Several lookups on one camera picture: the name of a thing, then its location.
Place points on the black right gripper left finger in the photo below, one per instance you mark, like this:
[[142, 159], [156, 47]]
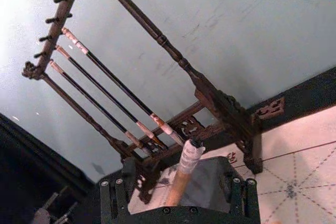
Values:
[[115, 197]]

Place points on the long black hanging brush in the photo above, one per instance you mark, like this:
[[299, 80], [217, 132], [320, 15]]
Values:
[[115, 78]]

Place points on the white gridded calligraphy mat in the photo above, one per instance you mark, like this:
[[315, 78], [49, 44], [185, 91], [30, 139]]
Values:
[[302, 155]]

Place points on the grey metal clamp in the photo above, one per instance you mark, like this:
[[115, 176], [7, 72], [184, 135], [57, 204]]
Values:
[[56, 208]]

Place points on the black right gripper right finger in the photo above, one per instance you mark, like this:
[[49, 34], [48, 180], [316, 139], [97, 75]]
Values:
[[245, 197]]

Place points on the dark wooden brush rack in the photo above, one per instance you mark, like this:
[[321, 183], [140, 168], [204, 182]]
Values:
[[168, 43]]

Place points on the bamboo brush with white wrap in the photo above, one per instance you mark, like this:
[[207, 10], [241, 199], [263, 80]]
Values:
[[181, 182]]

